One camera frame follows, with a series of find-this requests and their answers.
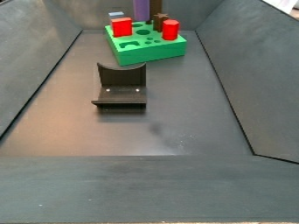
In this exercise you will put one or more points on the purple cylinder block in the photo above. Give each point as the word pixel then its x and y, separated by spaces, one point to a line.
pixel 142 10

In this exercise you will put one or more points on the black curved cradle stand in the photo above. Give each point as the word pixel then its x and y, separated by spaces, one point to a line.
pixel 122 85

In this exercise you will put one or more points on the green foam shape-sorter base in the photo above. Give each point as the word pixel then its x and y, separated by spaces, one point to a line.
pixel 145 45

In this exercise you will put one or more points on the red hexagonal block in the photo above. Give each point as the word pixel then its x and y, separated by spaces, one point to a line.
pixel 170 29

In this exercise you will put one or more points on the red rectangular block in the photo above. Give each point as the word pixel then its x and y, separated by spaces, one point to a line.
pixel 122 26

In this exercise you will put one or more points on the brown star block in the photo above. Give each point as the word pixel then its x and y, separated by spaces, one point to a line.
pixel 160 20

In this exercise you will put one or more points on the light blue rectangular block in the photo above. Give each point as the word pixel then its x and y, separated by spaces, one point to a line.
pixel 118 14

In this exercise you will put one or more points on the brown arch block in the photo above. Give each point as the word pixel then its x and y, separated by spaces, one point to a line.
pixel 156 10

